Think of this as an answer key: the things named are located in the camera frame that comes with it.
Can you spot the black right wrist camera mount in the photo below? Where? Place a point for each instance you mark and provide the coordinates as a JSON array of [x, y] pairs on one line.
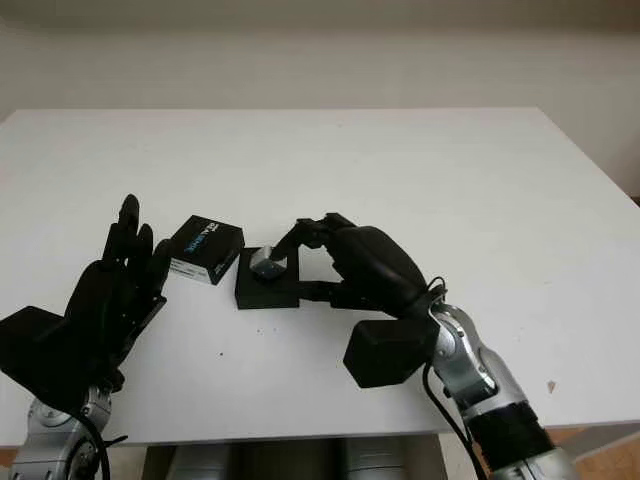
[[385, 350]]

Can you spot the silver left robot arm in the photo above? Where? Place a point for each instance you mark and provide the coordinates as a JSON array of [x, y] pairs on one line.
[[50, 445]]

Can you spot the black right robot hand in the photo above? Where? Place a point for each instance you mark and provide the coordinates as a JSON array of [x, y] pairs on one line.
[[380, 270]]

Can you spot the white table leg frame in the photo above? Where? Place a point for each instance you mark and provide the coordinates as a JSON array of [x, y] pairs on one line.
[[592, 438]]

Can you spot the silver robot leg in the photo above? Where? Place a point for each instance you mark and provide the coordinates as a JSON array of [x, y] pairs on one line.
[[205, 462], [380, 462]]

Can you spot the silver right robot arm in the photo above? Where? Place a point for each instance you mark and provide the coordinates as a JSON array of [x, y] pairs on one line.
[[480, 370]]

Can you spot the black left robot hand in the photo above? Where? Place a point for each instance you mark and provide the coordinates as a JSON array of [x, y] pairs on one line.
[[110, 310]]

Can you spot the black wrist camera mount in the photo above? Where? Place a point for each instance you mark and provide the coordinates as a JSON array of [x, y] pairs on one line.
[[40, 345], [385, 350]]

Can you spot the small silver cube camera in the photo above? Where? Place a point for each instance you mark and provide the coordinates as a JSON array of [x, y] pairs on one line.
[[267, 265]]

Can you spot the small brown speck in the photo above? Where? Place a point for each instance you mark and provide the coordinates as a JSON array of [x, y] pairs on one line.
[[551, 385]]

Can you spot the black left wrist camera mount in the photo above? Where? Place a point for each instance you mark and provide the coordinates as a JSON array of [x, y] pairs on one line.
[[40, 345]]

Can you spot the silver left robot leg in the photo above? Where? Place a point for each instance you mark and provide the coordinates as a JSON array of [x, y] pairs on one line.
[[205, 462]]

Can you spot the silver right robot leg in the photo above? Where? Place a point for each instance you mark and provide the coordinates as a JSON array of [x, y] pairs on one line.
[[380, 462]]

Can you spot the black RealSense box lid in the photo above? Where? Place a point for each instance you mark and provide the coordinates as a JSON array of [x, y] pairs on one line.
[[205, 240]]

